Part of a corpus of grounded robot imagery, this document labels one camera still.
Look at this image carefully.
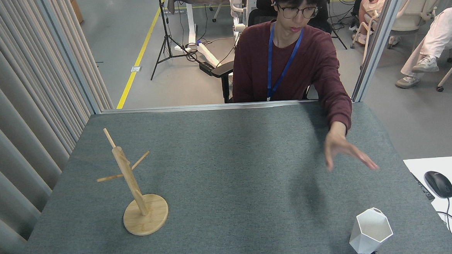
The white faceted cup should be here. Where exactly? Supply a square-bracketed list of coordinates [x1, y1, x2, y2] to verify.
[347, 206, 395, 254]

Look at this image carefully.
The wooden cup rack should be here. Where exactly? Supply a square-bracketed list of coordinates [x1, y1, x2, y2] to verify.
[94, 125, 170, 239]

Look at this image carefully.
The person's left hand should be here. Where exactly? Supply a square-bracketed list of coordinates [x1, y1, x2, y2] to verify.
[323, 119, 379, 173]

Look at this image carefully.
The black flat device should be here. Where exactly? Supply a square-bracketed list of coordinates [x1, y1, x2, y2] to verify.
[411, 172, 435, 202]

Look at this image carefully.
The black computer mouse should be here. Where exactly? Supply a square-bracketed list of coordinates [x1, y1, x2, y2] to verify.
[424, 170, 452, 200]

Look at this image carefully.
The beige pleated curtain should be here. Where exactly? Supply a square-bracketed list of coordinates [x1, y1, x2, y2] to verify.
[0, 0, 122, 254]

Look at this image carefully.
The person at table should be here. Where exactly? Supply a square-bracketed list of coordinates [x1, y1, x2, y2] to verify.
[227, 0, 354, 139]

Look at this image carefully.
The seated person in white trousers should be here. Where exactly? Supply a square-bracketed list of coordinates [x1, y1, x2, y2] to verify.
[391, 0, 452, 90]

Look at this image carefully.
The thin black tripod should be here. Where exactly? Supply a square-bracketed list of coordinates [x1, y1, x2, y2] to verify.
[325, 0, 348, 51]

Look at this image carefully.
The black power strip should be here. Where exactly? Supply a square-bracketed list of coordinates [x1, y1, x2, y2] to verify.
[199, 61, 216, 77]

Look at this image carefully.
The black office chair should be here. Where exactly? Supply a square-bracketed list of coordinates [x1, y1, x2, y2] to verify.
[207, 0, 336, 104]

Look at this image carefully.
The seated person in white chair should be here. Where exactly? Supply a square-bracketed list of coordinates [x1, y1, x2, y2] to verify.
[349, 0, 397, 46]

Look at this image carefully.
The white armchair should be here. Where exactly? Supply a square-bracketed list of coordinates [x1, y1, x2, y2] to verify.
[348, 0, 450, 52]

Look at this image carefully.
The cardboard box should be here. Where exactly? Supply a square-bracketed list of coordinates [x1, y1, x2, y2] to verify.
[68, 0, 85, 24]

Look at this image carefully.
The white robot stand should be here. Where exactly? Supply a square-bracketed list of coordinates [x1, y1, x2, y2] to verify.
[229, 0, 265, 46]

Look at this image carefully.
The silver frame crossbar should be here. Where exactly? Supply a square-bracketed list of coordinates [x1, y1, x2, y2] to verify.
[100, 96, 355, 117]

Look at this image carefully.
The silver frame post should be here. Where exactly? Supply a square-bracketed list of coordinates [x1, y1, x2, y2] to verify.
[346, 0, 419, 103]

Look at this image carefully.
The blue lanyard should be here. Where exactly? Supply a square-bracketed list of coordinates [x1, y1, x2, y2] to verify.
[263, 20, 308, 101]

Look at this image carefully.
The white desk leg frame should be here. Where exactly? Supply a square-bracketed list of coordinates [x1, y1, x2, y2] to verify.
[172, 2, 222, 69]

